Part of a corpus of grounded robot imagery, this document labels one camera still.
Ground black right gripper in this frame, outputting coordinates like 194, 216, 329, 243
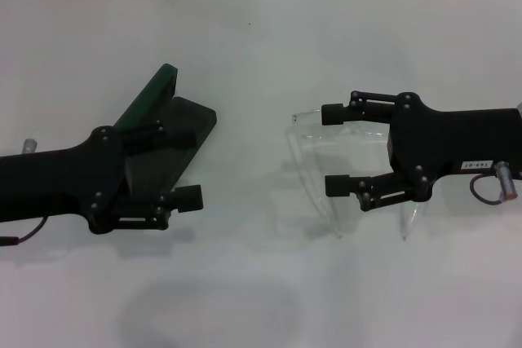
321, 90, 522, 214

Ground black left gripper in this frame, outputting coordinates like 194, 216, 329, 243
0, 119, 204, 236

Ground clear transparent glasses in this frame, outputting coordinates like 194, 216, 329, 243
285, 106, 430, 242

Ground green glasses case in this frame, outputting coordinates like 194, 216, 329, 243
113, 63, 218, 202

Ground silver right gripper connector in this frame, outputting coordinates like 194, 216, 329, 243
494, 162, 519, 203

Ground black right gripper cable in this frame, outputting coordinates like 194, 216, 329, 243
468, 174, 507, 205

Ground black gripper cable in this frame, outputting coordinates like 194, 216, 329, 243
468, 174, 507, 205
0, 217, 51, 248

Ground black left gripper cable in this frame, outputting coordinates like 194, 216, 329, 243
0, 217, 51, 248

